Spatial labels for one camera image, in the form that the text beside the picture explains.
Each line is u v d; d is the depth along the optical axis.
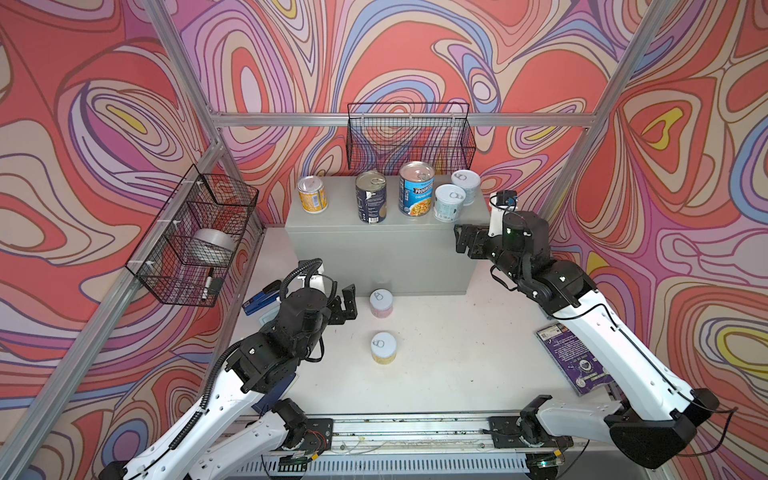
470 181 0.75
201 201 0.81
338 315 0.59
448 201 0.71
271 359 0.45
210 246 0.71
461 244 0.61
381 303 0.93
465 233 0.60
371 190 0.66
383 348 0.82
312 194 0.70
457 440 0.73
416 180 0.68
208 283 0.72
